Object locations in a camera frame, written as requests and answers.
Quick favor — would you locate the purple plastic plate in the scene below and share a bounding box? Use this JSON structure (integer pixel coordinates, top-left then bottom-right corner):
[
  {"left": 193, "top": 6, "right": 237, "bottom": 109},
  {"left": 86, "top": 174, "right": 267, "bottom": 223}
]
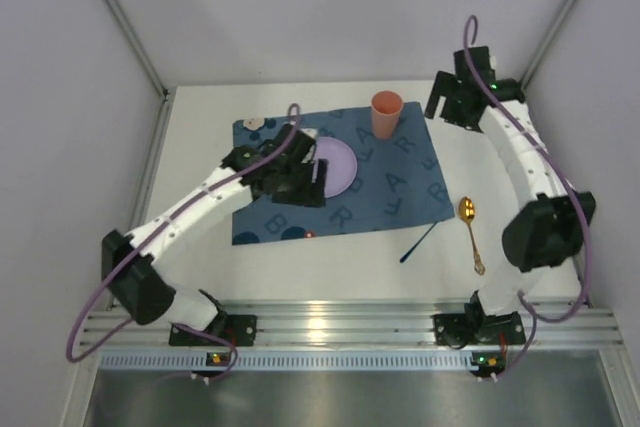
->
[{"left": 314, "top": 137, "right": 358, "bottom": 198}]

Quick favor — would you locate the orange plastic cup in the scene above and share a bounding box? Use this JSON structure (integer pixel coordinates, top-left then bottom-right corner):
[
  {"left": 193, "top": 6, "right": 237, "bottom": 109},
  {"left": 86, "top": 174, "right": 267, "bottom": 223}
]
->
[{"left": 371, "top": 91, "right": 404, "bottom": 140}]

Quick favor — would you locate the blue letter-print placemat cloth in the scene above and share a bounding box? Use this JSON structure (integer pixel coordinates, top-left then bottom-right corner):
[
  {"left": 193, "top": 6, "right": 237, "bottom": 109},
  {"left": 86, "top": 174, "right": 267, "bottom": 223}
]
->
[{"left": 231, "top": 102, "right": 455, "bottom": 246}]

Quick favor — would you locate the blue metallic fork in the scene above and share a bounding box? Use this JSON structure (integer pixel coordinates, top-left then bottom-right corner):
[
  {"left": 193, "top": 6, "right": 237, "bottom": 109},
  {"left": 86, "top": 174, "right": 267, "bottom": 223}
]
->
[{"left": 399, "top": 222, "right": 439, "bottom": 264}]

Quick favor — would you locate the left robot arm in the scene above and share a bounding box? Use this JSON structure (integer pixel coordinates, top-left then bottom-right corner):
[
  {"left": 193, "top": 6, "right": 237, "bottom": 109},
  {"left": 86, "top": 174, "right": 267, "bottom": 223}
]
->
[{"left": 101, "top": 124, "right": 328, "bottom": 336}]

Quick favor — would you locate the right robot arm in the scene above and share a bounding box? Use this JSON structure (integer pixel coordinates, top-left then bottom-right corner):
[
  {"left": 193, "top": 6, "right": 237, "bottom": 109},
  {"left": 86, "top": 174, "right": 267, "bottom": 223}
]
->
[{"left": 424, "top": 46, "right": 596, "bottom": 345}]

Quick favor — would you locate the gold ornate spoon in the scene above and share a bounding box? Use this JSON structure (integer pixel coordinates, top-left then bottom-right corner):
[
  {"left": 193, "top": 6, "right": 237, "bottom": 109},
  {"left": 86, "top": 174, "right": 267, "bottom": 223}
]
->
[{"left": 458, "top": 196, "right": 486, "bottom": 276}]

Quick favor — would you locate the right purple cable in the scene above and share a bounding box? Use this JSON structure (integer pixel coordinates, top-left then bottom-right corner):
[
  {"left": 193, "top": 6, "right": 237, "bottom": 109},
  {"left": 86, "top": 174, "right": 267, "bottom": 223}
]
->
[{"left": 462, "top": 15, "right": 597, "bottom": 378}]

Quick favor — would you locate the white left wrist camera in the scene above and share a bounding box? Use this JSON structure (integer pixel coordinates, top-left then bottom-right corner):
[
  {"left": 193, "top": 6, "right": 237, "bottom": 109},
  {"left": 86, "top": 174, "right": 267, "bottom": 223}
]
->
[{"left": 301, "top": 128, "right": 319, "bottom": 139}]

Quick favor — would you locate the aluminium mounting rail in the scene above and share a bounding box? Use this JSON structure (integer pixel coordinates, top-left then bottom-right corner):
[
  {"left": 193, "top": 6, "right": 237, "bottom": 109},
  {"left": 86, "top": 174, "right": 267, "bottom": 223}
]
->
[{"left": 79, "top": 299, "right": 626, "bottom": 348}]

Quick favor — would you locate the right aluminium frame post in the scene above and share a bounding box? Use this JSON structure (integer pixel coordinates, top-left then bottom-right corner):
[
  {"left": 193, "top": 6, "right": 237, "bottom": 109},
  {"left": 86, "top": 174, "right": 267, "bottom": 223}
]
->
[{"left": 520, "top": 0, "right": 580, "bottom": 89}]

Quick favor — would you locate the aluminium frame post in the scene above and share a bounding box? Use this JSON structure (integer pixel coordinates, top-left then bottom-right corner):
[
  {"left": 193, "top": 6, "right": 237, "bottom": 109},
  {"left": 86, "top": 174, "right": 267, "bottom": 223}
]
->
[
  {"left": 520, "top": 0, "right": 580, "bottom": 89},
  {"left": 102, "top": 0, "right": 169, "bottom": 98}
]

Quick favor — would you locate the perforated grey cable duct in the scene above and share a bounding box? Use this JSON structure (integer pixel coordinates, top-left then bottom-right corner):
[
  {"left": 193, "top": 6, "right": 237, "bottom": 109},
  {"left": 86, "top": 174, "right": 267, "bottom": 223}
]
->
[{"left": 99, "top": 349, "right": 502, "bottom": 372}]

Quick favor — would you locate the left aluminium frame post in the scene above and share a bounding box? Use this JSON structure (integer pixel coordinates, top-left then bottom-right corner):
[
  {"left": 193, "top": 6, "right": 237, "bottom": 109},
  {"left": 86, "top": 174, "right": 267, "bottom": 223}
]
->
[{"left": 102, "top": 0, "right": 169, "bottom": 98}]

